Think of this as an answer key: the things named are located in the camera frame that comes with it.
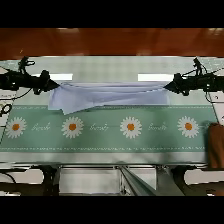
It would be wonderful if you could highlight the pale lilac shirt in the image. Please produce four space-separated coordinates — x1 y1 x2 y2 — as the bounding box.
48 80 172 116

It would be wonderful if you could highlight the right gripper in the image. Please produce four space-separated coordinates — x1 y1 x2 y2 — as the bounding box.
172 72 191 97

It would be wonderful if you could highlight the brown garment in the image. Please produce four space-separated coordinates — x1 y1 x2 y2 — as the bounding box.
206 122 224 170

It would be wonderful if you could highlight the silver frame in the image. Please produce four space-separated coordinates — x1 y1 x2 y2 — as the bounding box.
0 161 224 197

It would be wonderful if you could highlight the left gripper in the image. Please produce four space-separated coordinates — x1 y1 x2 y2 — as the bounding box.
32 69 52 96

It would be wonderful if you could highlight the black cable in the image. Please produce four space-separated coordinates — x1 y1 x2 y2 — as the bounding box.
0 102 14 118

